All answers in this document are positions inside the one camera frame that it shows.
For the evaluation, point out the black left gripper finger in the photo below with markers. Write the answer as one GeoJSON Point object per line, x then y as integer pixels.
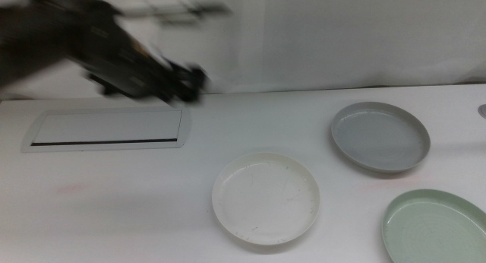
{"type": "Point", "coordinates": [190, 75]}
{"type": "Point", "coordinates": [184, 94]}

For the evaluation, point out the white shallow bowl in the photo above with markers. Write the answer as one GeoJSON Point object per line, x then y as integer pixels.
{"type": "Point", "coordinates": [266, 198]}

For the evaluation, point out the pale green shallow bowl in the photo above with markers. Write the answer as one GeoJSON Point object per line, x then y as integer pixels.
{"type": "Point", "coordinates": [433, 232]}

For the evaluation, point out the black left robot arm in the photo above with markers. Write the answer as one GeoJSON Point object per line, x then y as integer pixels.
{"type": "Point", "coordinates": [26, 38]}

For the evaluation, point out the white backdrop curtain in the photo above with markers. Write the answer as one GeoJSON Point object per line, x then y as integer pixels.
{"type": "Point", "coordinates": [341, 38]}

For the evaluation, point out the grey shallow bowl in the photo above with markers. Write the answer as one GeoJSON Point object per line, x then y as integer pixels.
{"type": "Point", "coordinates": [379, 137]}

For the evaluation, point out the round grey table grommet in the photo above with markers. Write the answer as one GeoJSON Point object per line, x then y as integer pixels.
{"type": "Point", "coordinates": [483, 111]}

